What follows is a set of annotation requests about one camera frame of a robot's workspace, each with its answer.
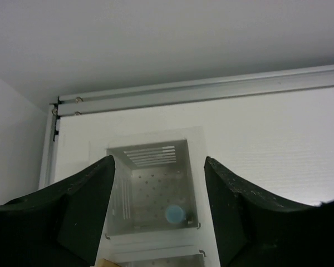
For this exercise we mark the white two-slot organizer box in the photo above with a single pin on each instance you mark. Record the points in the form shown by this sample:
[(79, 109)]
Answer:
[(152, 171)]

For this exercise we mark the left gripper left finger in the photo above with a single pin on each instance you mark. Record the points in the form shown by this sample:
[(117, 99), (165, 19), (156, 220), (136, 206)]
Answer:
[(59, 225)]

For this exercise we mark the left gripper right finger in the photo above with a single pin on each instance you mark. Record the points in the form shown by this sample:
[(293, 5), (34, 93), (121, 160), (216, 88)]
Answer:
[(255, 227)]

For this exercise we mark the light blue makeup tube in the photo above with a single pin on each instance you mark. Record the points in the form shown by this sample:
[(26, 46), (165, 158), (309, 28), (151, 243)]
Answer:
[(175, 214)]

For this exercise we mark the aluminium frame rail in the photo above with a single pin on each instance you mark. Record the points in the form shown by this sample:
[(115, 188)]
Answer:
[(173, 93)]

